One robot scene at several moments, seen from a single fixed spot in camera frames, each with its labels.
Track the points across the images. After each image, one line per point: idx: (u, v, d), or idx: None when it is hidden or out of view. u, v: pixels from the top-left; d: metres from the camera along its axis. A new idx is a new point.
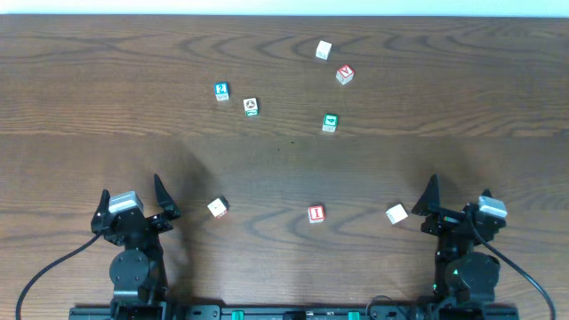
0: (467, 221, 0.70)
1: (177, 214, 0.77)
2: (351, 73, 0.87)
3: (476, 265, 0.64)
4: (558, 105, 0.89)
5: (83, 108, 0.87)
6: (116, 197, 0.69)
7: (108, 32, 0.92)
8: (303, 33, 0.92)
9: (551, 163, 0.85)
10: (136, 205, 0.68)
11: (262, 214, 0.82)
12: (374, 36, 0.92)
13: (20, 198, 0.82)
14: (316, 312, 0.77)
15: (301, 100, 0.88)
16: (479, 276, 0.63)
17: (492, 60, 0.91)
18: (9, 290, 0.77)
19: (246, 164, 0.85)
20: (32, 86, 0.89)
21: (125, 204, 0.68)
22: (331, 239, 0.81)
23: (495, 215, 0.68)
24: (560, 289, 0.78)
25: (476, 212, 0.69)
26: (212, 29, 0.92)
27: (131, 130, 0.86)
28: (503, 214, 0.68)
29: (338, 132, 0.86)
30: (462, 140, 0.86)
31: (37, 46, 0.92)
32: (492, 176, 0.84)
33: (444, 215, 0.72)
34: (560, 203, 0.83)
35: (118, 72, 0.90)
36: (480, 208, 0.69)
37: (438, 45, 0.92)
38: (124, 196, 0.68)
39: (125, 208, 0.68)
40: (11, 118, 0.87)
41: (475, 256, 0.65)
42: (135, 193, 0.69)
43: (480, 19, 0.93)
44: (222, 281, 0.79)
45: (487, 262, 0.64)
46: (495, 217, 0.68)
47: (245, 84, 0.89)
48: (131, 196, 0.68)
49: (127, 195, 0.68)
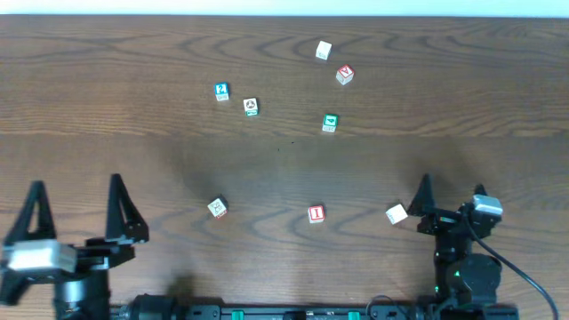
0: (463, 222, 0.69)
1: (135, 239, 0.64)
2: (351, 73, 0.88)
3: (477, 266, 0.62)
4: (558, 105, 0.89)
5: (84, 109, 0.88)
6: (22, 249, 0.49)
7: (110, 34, 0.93)
8: (303, 33, 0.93)
9: (552, 163, 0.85)
10: (56, 267, 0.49)
11: (262, 214, 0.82)
12: (373, 36, 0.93)
13: (20, 197, 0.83)
14: (316, 312, 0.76)
15: (301, 100, 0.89)
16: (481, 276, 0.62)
17: (492, 61, 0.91)
18: None
19: (246, 164, 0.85)
20: (34, 87, 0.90)
21: (40, 265, 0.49)
22: (331, 239, 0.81)
23: (492, 213, 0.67)
24: (561, 289, 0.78)
25: (472, 212, 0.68)
26: (212, 29, 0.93)
27: (132, 130, 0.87)
28: (499, 211, 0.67)
29: (337, 132, 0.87)
30: (462, 140, 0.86)
31: (39, 47, 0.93)
32: (492, 176, 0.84)
33: (440, 215, 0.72)
34: (561, 203, 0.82)
35: (119, 72, 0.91)
36: (476, 208, 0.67)
37: (437, 46, 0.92)
38: (38, 250, 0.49)
39: (39, 268, 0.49)
40: (12, 117, 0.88)
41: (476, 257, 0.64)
42: (55, 245, 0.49)
43: (479, 20, 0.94)
44: (222, 280, 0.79)
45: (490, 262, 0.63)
46: (492, 214, 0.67)
47: (245, 84, 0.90)
48: (48, 252, 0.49)
49: (40, 245, 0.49)
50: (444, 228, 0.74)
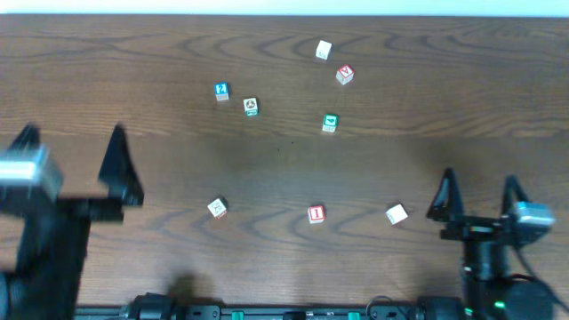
0: (502, 232, 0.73)
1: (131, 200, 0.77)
2: (351, 73, 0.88)
3: (526, 300, 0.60)
4: (559, 105, 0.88)
5: (84, 109, 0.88)
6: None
7: (110, 33, 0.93)
8: (303, 33, 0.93)
9: (553, 163, 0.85)
10: (34, 179, 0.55)
11: (262, 214, 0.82)
12: (373, 36, 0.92)
13: None
14: (316, 312, 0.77)
15: (301, 100, 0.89)
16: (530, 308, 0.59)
17: (493, 61, 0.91)
18: None
19: (246, 164, 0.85)
20: (33, 87, 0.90)
21: (21, 175, 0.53)
22: (331, 239, 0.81)
23: (538, 223, 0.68)
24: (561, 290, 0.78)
25: (516, 222, 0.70)
26: (212, 29, 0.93)
27: (132, 130, 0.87)
28: (548, 221, 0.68)
29: (338, 132, 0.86)
30: (462, 141, 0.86)
31: (38, 46, 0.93)
32: (492, 176, 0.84)
33: (473, 225, 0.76)
34: (562, 203, 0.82)
35: (119, 72, 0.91)
36: (521, 219, 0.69)
37: (437, 45, 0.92)
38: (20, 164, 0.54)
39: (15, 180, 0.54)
40: (12, 117, 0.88)
41: (524, 290, 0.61)
42: (38, 161, 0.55)
43: (480, 20, 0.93)
44: (222, 281, 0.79)
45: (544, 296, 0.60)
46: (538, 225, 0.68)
47: (245, 84, 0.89)
48: (34, 160, 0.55)
49: (22, 161, 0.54)
50: (476, 238, 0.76)
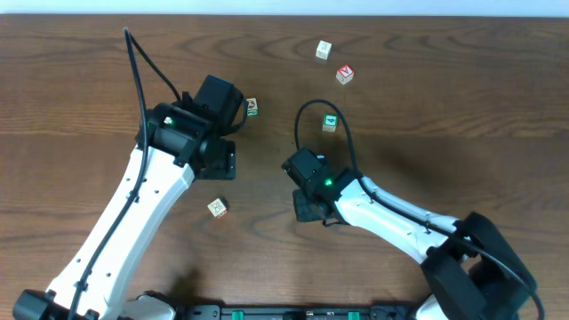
0: (295, 179, 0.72)
1: (231, 153, 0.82)
2: (351, 73, 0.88)
3: None
4: (557, 105, 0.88)
5: (83, 109, 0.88)
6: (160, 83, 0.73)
7: (109, 33, 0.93)
8: (303, 34, 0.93)
9: (550, 164, 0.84)
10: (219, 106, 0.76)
11: (263, 214, 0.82)
12: (373, 36, 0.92)
13: (20, 199, 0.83)
14: (316, 312, 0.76)
15: (302, 100, 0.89)
16: (406, 212, 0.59)
17: (492, 61, 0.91)
18: (11, 290, 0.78)
19: (247, 164, 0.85)
20: (33, 87, 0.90)
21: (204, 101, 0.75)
22: (331, 239, 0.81)
23: (292, 157, 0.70)
24: (562, 289, 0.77)
25: (289, 171, 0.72)
26: (212, 29, 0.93)
27: (131, 130, 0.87)
28: (301, 150, 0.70)
29: (338, 132, 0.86)
30: (462, 141, 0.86)
31: (38, 46, 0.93)
32: (493, 176, 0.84)
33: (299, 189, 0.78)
34: (561, 203, 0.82)
35: (118, 72, 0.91)
36: (284, 169, 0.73)
37: (437, 45, 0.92)
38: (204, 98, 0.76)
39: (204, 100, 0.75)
40: (12, 118, 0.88)
41: None
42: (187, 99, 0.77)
43: (479, 20, 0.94)
44: (222, 280, 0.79)
45: (428, 232, 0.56)
46: (294, 156, 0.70)
47: (246, 85, 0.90)
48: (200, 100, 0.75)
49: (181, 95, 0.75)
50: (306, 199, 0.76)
